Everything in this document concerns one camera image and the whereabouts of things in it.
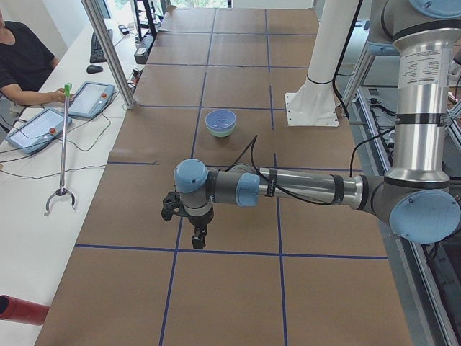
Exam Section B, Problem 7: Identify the grabber reacher tool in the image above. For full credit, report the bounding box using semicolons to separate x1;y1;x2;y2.
44;83;76;216

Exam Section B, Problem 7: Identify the blue bowl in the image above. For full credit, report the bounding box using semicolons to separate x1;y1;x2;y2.
205;109;236;133

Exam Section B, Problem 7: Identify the near teach pendant tablet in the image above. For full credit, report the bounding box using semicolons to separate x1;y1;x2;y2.
6;108;64;154

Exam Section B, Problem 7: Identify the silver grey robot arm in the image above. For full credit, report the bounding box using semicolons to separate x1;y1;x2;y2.
161;1;460;249

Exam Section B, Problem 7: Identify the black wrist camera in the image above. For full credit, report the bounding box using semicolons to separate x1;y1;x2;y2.
161;191;182;221

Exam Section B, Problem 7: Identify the far teach pendant tablet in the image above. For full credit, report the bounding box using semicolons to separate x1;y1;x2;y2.
68;81;115;120

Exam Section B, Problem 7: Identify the green bowl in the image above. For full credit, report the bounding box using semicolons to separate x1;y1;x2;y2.
206;125;236;138

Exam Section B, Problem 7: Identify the teach pendant tablet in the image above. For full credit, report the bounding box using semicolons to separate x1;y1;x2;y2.
68;81;115;120
6;108;64;154

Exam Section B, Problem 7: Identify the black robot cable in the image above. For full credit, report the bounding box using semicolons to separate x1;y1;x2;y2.
225;0;397;205

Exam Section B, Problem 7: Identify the aluminium frame post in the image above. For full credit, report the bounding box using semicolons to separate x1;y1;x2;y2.
81;0;135;110

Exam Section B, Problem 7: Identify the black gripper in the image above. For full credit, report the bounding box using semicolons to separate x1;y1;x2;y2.
188;211;214;249

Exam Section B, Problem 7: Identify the black computer mouse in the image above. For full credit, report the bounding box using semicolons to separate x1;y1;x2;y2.
86;64;103;74

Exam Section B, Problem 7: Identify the person in black shirt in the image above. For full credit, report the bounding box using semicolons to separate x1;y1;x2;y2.
0;9;68;133

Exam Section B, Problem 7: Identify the red cylinder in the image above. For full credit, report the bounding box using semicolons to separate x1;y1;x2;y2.
1;295;50;326

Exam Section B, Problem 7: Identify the person's hand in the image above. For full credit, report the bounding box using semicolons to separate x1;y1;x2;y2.
51;88;66;103

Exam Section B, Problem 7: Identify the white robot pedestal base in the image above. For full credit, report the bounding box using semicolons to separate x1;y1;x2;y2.
285;0;361;127

